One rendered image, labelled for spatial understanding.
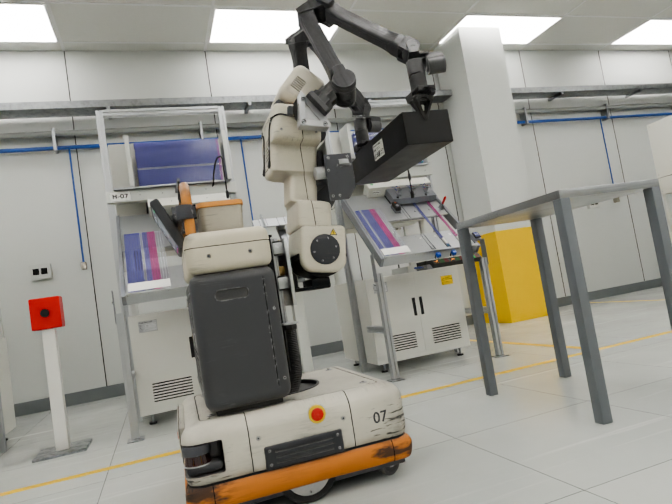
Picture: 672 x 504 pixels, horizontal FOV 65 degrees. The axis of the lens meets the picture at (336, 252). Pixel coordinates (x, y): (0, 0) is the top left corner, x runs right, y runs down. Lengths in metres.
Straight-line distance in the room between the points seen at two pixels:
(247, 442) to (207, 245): 0.56
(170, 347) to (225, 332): 1.66
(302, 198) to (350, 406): 0.72
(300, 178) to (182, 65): 3.63
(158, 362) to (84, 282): 1.84
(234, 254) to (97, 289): 3.38
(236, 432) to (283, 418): 0.13
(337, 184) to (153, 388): 1.84
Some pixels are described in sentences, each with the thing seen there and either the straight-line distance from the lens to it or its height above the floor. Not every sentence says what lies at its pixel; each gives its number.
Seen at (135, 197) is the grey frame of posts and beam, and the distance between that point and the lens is 3.45.
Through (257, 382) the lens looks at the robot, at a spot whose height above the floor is 0.36.
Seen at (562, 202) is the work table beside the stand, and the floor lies 0.76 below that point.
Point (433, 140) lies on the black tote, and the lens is 1.82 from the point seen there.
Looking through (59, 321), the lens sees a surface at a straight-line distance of 3.05.
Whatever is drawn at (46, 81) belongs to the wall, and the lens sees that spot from 5.34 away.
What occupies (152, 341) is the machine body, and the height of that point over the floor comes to 0.46.
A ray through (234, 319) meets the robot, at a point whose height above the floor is 0.55.
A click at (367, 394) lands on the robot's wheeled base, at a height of 0.26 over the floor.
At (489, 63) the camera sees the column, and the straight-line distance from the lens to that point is 5.91.
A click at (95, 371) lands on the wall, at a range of 4.89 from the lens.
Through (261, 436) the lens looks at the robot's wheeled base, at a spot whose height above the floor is 0.22.
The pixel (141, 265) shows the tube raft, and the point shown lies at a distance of 3.06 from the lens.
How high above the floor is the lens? 0.58
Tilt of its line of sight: 4 degrees up
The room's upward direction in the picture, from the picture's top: 9 degrees counter-clockwise
